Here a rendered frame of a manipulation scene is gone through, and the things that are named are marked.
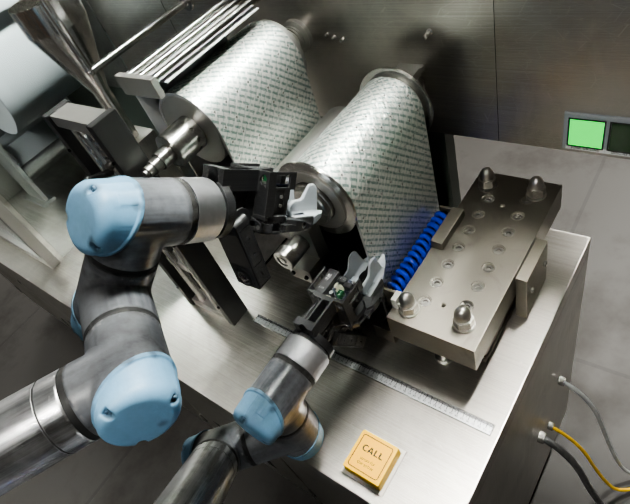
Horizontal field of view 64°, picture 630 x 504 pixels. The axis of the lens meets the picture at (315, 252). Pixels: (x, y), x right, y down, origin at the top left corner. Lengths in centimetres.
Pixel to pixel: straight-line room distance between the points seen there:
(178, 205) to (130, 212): 6
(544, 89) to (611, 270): 144
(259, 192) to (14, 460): 37
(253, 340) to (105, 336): 64
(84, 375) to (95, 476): 190
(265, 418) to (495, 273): 46
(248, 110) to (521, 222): 53
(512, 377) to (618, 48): 53
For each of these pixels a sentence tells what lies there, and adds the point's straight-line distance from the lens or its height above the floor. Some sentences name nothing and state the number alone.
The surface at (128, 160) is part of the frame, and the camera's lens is 88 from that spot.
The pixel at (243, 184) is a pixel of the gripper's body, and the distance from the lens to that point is 62.
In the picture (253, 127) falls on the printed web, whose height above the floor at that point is 130.
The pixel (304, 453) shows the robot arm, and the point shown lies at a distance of 86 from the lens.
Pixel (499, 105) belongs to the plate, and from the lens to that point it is 96.
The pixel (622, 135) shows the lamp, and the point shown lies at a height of 119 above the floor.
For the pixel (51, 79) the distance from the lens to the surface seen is 159.
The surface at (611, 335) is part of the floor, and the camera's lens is 210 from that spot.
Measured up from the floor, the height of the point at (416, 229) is 105.
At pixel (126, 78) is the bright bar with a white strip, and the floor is 146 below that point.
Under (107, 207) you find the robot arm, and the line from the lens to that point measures 50.
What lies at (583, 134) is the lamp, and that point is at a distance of 93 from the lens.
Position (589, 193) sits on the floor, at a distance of 257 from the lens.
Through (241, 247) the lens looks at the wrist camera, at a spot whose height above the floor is 134.
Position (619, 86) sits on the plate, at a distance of 88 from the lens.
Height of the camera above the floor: 175
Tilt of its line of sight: 44 degrees down
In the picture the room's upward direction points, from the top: 24 degrees counter-clockwise
